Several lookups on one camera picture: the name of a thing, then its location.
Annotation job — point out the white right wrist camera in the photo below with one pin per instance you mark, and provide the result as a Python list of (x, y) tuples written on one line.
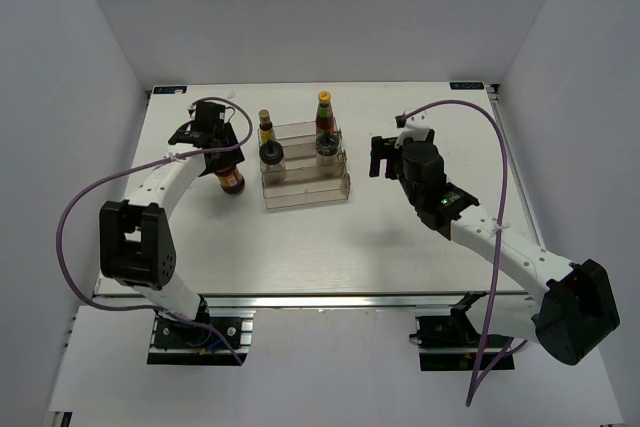
[(413, 127)]

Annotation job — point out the blue corner sticker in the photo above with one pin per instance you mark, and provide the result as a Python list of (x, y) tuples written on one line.
[(466, 85), (169, 90)]

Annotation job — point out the aluminium table front rail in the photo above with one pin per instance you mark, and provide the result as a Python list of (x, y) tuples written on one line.
[(335, 301)]

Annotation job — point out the green-label hot sauce bottle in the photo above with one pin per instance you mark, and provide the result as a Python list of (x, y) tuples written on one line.
[(324, 121)]

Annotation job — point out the red-lid chili sauce jar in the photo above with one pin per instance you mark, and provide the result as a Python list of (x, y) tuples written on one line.
[(231, 180)]

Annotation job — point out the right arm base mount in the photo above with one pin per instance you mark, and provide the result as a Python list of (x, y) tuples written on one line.
[(446, 340)]

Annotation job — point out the blue left corner sticker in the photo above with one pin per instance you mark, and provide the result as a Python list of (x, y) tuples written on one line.
[(169, 90)]

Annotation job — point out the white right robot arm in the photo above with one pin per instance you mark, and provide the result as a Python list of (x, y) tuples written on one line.
[(570, 307)]

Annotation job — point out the clear tiered acrylic rack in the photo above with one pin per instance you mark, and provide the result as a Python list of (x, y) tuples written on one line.
[(300, 180)]

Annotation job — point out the small yellow-label brown bottle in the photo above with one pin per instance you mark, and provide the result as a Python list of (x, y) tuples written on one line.
[(266, 129)]

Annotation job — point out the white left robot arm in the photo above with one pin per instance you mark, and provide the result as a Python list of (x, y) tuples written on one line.
[(136, 245)]

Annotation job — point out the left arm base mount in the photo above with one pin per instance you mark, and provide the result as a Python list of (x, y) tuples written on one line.
[(173, 343)]

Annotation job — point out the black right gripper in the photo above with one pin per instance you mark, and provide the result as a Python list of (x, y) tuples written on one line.
[(384, 149)]

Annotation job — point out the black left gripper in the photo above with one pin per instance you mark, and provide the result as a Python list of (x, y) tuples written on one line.
[(229, 158)]

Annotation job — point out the white-lid red-label jar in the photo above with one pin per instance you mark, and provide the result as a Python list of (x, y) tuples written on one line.
[(327, 146)]

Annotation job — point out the blue right corner sticker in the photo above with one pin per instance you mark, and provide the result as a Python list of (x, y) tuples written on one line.
[(466, 85)]

